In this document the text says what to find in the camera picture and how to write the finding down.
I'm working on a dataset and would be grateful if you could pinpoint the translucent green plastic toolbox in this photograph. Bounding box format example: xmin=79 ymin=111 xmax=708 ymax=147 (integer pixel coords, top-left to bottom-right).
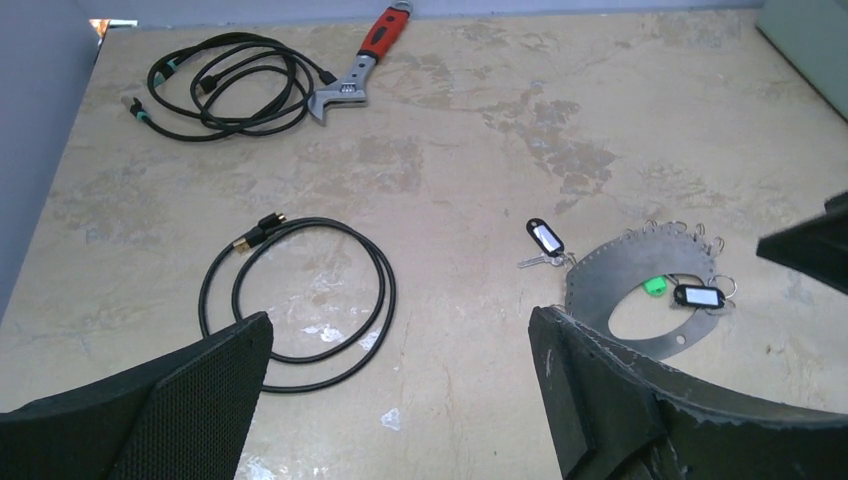
xmin=757 ymin=0 xmax=847 ymax=117

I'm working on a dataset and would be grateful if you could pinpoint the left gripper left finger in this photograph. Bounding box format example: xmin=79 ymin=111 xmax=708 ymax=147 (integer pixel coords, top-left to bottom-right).
xmin=1 ymin=312 xmax=273 ymax=479

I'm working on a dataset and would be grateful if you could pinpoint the black key tag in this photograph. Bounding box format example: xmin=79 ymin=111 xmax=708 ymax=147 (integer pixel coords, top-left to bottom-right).
xmin=517 ymin=218 xmax=577 ymax=269
xmin=671 ymin=284 xmax=736 ymax=316

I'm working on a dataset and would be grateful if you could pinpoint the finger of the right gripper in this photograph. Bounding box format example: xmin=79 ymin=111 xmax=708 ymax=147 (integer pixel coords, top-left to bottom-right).
xmin=756 ymin=192 xmax=847 ymax=294

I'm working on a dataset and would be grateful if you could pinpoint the coiled black cable far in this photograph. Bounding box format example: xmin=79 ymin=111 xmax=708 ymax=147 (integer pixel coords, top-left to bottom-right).
xmin=120 ymin=31 xmax=339 ymax=144

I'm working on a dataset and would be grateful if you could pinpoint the small green key tag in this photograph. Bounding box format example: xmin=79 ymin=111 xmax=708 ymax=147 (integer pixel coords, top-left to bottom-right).
xmin=641 ymin=276 xmax=668 ymax=297

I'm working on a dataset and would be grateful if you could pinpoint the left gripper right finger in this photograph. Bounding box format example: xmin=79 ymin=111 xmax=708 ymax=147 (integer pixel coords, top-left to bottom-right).
xmin=528 ymin=307 xmax=847 ymax=479

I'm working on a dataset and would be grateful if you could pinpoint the coiled black cable near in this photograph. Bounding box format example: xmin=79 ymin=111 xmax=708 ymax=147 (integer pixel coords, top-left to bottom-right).
xmin=197 ymin=211 xmax=399 ymax=396

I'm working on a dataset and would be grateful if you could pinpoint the red handled adjustable wrench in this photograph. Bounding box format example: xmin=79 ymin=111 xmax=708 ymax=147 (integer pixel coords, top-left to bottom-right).
xmin=308 ymin=1 xmax=413 ymax=125

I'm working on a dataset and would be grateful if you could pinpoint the coiled black cable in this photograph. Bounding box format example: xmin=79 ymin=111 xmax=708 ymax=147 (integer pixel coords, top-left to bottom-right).
xmin=197 ymin=211 xmax=399 ymax=396
xmin=120 ymin=31 xmax=339 ymax=144

